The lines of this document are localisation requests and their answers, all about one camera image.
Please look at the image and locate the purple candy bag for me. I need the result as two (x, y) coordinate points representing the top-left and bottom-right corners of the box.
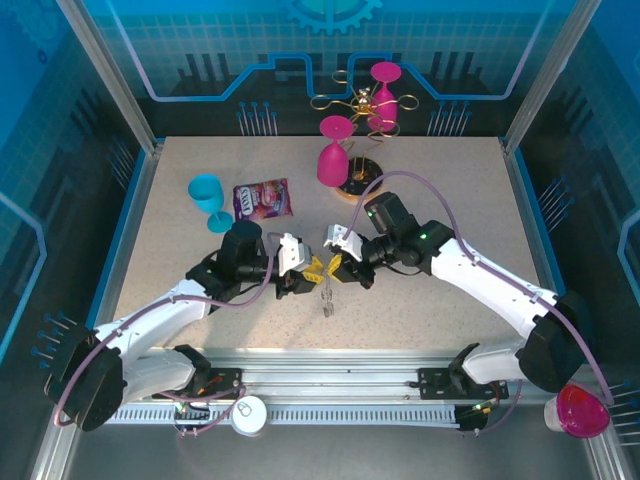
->
(232, 177), (296, 222)

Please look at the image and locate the blue plastic wine glass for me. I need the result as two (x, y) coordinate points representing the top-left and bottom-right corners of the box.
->
(187, 173), (235, 235)

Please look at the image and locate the pink plastic wine glass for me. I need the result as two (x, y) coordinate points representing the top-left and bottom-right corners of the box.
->
(370, 61), (403, 133)
(316, 115), (354, 187)

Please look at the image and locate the pink and white cup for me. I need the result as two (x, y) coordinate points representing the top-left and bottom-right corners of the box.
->
(543, 384), (612, 439)

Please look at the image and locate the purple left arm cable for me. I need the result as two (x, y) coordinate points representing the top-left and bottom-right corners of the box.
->
(53, 230), (286, 431)

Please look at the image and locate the gold wire glass rack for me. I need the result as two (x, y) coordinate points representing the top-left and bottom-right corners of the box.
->
(309, 69), (419, 204)

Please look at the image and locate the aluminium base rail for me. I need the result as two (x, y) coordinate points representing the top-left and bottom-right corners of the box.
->
(149, 348), (526, 407)

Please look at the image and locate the aluminium frame side rail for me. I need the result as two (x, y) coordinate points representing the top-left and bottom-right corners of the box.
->
(499, 139), (629, 480)
(37, 142), (166, 480)

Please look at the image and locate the white slotted cable duct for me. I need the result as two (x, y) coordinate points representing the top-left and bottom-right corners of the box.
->
(107, 403), (464, 427)

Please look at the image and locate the aluminium frame post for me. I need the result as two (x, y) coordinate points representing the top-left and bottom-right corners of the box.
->
(499, 0), (604, 156)
(53, 0), (166, 156)

